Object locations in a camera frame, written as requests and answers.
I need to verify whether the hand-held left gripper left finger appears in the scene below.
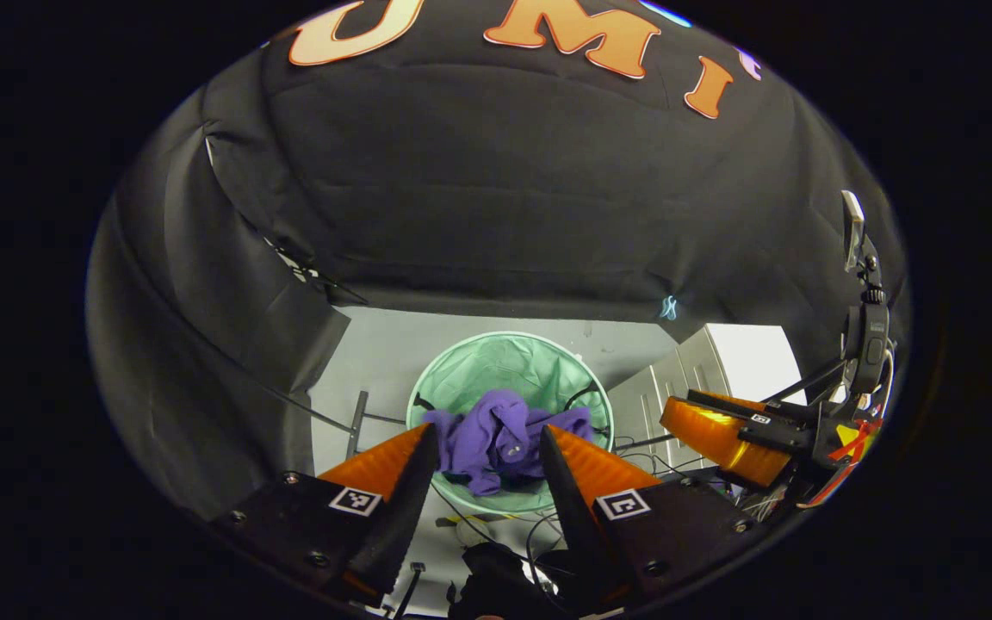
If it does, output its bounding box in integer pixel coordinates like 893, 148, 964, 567
208, 422, 441, 606

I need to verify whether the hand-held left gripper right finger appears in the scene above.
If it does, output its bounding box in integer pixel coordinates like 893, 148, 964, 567
539, 424, 760, 608

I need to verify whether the purple shirt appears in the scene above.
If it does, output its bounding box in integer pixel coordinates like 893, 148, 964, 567
423, 389, 596, 498

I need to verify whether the green laundry hamper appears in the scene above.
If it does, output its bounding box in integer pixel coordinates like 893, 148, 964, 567
406, 332, 616, 515

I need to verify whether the black clothes rack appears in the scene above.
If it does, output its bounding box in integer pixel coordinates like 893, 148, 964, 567
345, 390, 411, 462

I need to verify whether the dark object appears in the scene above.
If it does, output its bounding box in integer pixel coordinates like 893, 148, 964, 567
449, 542, 605, 620

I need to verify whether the white rectangular device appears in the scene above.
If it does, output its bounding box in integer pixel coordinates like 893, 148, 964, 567
840, 189, 883, 298

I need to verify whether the black backdrop cloth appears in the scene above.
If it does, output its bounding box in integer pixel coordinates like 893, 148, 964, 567
87, 0, 910, 522

